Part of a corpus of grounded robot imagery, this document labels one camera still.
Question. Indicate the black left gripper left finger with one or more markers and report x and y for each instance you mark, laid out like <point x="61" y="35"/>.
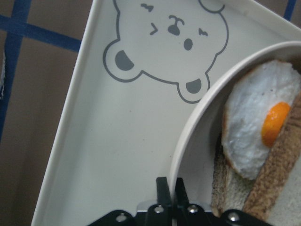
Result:
<point x="163" y="193"/>

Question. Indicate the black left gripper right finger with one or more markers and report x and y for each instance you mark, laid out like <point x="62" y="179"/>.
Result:
<point x="180" y="194"/>

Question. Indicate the cream round plate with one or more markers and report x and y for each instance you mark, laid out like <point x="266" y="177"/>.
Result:
<point x="194" y="155"/>

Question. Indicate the white bread slice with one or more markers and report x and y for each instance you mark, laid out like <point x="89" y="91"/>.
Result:
<point x="276" y="169"/>

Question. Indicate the bread slice in plate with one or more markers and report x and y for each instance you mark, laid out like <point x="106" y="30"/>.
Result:
<point x="229" y="189"/>

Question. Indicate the fried egg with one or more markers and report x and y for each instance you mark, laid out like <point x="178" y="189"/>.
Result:
<point x="254" y="113"/>

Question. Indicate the cream bear serving tray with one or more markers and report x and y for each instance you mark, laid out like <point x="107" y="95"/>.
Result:
<point x="142" y="68"/>

